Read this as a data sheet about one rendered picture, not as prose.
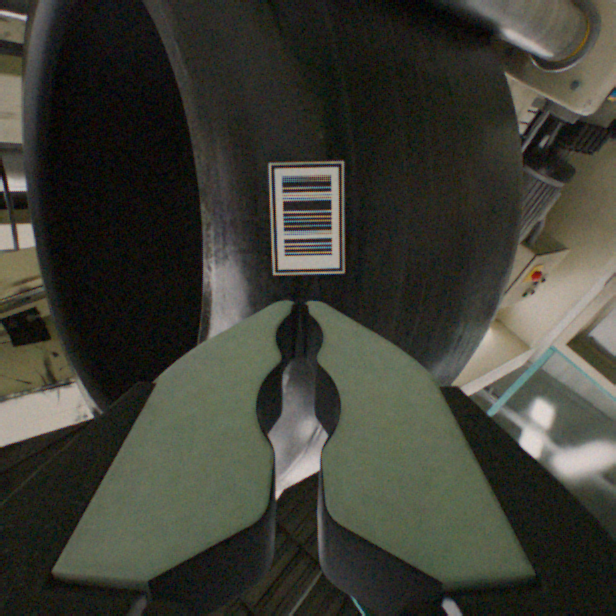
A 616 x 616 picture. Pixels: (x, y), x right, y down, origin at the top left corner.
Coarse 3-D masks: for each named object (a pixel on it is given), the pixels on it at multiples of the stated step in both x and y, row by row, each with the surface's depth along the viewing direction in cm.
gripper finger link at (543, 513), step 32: (480, 416) 9; (480, 448) 8; (512, 448) 8; (512, 480) 7; (544, 480) 7; (512, 512) 7; (544, 512) 7; (576, 512) 7; (544, 544) 6; (576, 544) 6; (608, 544) 6; (544, 576) 6; (576, 576) 6; (608, 576) 6; (448, 608) 6; (480, 608) 6; (512, 608) 6; (544, 608) 6; (576, 608) 6; (608, 608) 6
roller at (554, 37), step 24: (432, 0) 30; (456, 0) 30; (480, 0) 31; (504, 0) 32; (528, 0) 34; (552, 0) 36; (480, 24) 34; (504, 24) 34; (528, 24) 36; (552, 24) 37; (576, 24) 40; (528, 48) 40; (552, 48) 40; (576, 48) 42
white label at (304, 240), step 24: (288, 168) 25; (312, 168) 25; (336, 168) 25; (288, 192) 25; (312, 192) 25; (336, 192) 25; (288, 216) 25; (312, 216) 25; (336, 216) 25; (288, 240) 26; (312, 240) 26; (336, 240) 26; (288, 264) 26; (312, 264) 26; (336, 264) 26
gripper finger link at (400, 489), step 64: (320, 320) 11; (320, 384) 10; (384, 384) 9; (384, 448) 8; (448, 448) 8; (320, 512) 7; (384, 512) 7; (448, 512) 7; (384, 576) 7; (448, 576) 6; (512, 576) 6
